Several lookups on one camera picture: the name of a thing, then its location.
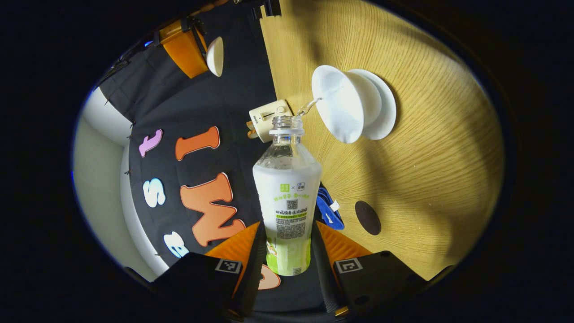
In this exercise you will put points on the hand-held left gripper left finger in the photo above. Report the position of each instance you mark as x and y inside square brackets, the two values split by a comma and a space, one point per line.
[253, 269]

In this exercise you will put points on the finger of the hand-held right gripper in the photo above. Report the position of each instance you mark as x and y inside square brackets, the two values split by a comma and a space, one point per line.
[184, 49]

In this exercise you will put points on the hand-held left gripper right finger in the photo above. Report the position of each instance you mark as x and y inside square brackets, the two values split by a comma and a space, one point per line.
[323, 273]

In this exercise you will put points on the dark brown round coaster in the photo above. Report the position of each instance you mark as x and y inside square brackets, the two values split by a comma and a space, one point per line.
[367, 217]

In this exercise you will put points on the clear water bottle white label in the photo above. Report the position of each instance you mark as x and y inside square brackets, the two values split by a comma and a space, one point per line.
[287, 193]

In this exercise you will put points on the white teacup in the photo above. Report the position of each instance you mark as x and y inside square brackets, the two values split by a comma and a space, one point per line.
[336, 103]

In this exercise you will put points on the blue towel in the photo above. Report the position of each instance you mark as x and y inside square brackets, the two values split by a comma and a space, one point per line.
[323, 202]

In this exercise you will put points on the brown toast slice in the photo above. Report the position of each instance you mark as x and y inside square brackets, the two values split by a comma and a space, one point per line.
[250, 124]
[254, 134]

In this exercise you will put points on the cream toaster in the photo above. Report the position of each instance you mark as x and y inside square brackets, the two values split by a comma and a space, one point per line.
[269, 114]

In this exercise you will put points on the white saucer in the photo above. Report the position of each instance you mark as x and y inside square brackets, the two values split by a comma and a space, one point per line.
[381, 105]

